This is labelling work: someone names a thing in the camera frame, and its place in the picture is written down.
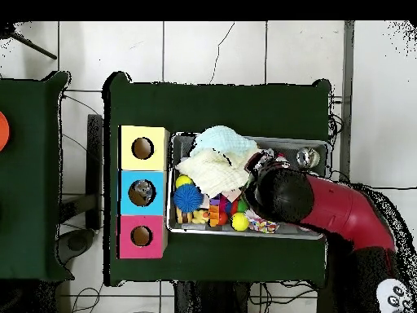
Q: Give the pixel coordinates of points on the mint knitted cloth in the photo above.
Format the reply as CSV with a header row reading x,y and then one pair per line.
x,y
224,140

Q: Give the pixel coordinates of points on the cream knitted cloth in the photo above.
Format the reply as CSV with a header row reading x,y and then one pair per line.
x,y
215,172

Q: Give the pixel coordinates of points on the polka dot cloth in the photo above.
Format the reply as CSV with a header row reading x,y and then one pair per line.
x,y
264,225

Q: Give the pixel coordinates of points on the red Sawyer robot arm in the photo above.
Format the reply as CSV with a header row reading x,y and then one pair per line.
x,y
342,208

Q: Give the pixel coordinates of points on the wooden box with three holes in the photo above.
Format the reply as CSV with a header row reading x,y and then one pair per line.
x,y
156,195

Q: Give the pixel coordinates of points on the crushed silver can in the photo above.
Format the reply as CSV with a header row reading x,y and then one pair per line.
x,y
308,157

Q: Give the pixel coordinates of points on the yellow tennis ball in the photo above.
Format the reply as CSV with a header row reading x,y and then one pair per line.
x,y
240,221

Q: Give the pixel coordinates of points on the large blue koosh ball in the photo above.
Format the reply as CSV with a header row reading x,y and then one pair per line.
x,y
188,198

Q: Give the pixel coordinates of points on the black upright panel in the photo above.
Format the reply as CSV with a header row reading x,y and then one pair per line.
x,y
94,163

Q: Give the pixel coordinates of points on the dark green side tablecloth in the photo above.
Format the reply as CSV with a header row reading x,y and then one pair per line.
x,y
32,228

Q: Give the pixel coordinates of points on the black tripod leg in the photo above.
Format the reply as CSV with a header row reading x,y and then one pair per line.
x,y
35,47

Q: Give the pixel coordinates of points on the orange bowl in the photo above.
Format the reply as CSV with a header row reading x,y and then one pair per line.
x,y
3,130

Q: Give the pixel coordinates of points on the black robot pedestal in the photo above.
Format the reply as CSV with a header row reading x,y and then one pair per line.
x,y
202,300

